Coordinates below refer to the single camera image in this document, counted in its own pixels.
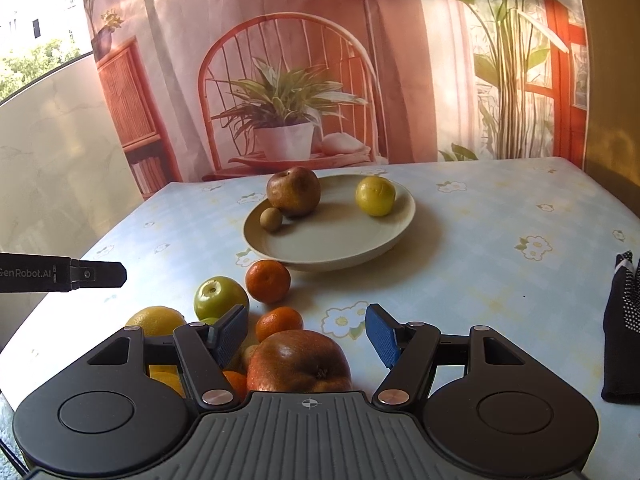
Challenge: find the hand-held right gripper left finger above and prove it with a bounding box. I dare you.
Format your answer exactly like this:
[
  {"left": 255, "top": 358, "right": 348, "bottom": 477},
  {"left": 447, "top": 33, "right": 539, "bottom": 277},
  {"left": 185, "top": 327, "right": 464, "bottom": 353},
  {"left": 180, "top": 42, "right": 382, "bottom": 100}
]
[{"left": 87, "top": 306, "right": 249, "bottom": 408}]

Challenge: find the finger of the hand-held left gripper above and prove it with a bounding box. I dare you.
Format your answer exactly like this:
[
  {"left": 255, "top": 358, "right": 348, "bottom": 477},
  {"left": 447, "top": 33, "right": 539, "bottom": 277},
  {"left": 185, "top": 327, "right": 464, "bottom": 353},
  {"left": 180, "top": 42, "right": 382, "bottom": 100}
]
[{"left": 69, "top": 259, "right": 128, "bottom": 289}]

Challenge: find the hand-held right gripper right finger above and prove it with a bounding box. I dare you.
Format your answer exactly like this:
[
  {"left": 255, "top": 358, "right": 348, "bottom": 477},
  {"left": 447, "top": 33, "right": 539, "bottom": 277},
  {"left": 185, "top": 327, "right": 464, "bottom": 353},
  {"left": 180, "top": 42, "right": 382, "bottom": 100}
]
[{"left": 365, "top": 303, "right": 528, "bottom": 408}]

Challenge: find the orange tangerine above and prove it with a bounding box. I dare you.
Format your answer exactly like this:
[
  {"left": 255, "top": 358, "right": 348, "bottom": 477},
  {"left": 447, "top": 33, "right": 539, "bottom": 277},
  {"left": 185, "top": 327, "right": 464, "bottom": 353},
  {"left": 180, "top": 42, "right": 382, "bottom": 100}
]
[
  {"left": 244, "top": 259, "right": 292, "bottom": 305},
  {"left": 222, "top": 370, "right": 249, "bottom": 401},
  {"left": 255, "top": 306, "right": 304, "bottom": 345}
]

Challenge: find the large yellow orange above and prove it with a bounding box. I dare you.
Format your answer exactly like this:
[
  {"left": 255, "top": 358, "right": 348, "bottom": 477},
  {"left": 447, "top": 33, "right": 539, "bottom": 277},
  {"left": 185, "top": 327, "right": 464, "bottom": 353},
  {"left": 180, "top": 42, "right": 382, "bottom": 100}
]
[{"left": 124, "top": 306, "right": 187, "bottom": 338}]

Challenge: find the yellow lemon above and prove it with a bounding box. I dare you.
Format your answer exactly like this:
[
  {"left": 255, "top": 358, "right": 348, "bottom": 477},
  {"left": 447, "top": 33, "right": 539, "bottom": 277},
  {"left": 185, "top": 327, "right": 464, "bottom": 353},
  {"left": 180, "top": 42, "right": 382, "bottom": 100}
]
[{"left": 147, "top": 364, "right": 186, "bottom": 398}]

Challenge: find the large red apple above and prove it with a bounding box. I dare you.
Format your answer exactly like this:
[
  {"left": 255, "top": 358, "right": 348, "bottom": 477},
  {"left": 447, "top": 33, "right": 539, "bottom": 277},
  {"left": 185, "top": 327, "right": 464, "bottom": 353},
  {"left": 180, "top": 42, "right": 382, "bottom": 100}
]
[{"left": 246, "top": 330, "right": 353, "bottom": 393}]

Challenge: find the beige round plate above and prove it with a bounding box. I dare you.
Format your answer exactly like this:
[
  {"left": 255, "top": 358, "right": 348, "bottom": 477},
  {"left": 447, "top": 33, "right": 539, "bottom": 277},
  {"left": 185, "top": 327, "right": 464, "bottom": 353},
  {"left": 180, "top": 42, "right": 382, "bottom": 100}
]
[{"left": 242, "top": 174, "right": 417, "bottom": 273}]

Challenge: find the small brown kiwi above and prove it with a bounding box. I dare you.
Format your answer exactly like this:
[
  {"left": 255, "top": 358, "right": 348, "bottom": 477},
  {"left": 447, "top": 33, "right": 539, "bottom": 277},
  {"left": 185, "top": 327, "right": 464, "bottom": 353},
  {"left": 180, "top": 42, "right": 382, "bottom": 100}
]
[{"left": 259, "top": 207, "right": 284, "bottom": 233}]

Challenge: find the yellowish green apple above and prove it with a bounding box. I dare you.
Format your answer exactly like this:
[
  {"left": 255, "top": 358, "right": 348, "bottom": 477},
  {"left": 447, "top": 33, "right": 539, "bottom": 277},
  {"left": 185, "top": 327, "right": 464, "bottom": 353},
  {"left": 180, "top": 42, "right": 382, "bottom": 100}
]
[{"left": 355, "top": 175, "right": 397, "bottom": 218}]

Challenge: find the dark red apple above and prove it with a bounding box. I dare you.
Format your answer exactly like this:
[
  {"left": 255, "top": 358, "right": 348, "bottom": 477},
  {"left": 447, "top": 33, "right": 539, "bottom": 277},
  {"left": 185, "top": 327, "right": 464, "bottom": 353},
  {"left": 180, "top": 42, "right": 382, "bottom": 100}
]
[{"left": 266, "top": 166, "right": 322, "bottom": 219}]

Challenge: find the beige marble panel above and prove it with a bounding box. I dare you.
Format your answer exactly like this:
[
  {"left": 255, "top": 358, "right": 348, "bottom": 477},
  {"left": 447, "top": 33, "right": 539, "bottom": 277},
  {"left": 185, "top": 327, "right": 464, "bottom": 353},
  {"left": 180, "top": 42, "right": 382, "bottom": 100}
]
[{"left": 0, "top": 52, "right": 151, "bottom": 351}]

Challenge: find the floral light blue tablecloth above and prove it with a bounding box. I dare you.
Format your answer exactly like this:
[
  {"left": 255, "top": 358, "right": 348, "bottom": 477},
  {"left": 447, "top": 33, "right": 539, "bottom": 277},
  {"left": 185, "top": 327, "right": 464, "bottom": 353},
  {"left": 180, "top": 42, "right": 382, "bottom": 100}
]
[{"left": 0, "top": 156, "right": 640, "bottom": 480}]

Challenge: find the green tree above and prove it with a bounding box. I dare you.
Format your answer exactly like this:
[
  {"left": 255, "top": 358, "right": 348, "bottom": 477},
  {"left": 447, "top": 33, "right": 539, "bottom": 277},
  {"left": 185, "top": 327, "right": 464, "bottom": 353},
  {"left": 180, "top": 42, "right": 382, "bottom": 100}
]
[{"left": 0, "top": 40, "right": 83, "bottom": 103}]

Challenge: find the black dotted work glove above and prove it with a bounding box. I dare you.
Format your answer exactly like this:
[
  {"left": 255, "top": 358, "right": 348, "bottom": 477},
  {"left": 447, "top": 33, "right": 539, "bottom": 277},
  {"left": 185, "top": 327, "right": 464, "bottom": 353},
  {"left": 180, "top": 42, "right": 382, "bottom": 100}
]
[{"left": 601, "top": 249, "right": 640, "bottom": 404}]

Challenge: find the printed room scene backdrop cloth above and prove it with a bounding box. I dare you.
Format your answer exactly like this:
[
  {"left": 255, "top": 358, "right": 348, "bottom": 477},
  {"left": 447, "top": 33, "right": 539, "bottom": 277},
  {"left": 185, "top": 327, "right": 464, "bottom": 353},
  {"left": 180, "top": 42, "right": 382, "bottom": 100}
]
[{"left": 79, "top": 0, "right": 591, "bottom": 201}]

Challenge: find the white apartment building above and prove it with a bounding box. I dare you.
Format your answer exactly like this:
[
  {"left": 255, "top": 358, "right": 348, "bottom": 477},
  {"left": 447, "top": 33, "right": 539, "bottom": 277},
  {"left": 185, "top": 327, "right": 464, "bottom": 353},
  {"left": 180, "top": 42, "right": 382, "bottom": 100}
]
[{"left": 0, "top": 0, "right": 93, "bottom": 61}]

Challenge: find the brown wooden panel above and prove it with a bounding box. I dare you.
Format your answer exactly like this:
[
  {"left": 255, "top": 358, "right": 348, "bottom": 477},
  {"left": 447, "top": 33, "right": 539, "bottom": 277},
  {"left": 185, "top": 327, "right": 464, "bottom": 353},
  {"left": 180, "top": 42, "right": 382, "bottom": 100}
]
[{"left": 570, "top": 0, "right": 640, "bottom": 221}]

